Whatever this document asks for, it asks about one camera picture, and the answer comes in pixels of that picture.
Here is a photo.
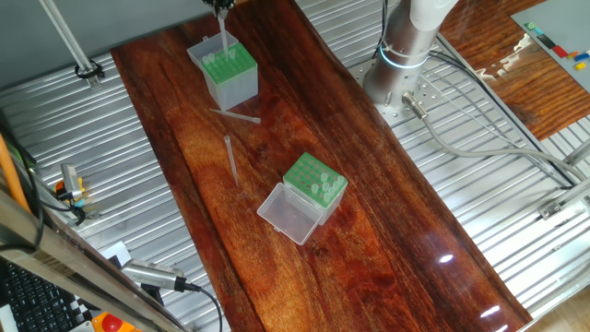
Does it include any green clear pipette tip box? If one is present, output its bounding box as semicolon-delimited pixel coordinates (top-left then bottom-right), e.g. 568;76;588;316
256;151;349;246
186;30;260;113

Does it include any yellow orange turtle toy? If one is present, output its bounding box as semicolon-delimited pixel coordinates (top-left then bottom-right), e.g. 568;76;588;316
53;177;88;208

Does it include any orange tube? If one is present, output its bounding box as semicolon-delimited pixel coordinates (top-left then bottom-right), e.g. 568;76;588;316
0;132;32;214

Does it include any glossy brown wooden board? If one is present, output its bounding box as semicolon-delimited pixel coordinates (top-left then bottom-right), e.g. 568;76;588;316
110;0;535;332

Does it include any orange emergency stop box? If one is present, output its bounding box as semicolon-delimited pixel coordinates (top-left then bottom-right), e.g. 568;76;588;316
90;311;145;332

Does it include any grey board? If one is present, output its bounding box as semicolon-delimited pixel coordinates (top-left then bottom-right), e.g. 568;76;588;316
510;0;590;94

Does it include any black keyboard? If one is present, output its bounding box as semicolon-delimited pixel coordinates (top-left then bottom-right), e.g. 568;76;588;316
0;260;88;332

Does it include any aluminium profile bar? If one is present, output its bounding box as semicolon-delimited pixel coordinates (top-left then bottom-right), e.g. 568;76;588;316
537;177;590;220
560;136;590;167

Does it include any aluminium post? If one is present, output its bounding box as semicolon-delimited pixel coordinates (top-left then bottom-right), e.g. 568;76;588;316
38;0;103;89

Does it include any black cable tie ring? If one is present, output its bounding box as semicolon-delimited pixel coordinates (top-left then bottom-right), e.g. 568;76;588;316
74;58;106;81

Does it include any grey cable with metal connector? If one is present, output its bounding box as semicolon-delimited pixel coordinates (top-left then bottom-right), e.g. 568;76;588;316
400;90;589;184

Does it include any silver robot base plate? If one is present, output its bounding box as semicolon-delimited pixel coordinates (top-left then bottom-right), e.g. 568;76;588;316
348;48;462;130

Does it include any silver camera on stand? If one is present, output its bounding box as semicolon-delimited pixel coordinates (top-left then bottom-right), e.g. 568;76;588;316
121;257;189;293

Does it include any shiny steel rail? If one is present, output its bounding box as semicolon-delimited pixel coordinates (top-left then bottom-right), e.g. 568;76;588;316
0;182;190;332

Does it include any black silver-camera cable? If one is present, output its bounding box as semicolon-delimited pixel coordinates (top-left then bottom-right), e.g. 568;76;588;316
183;281;225;332

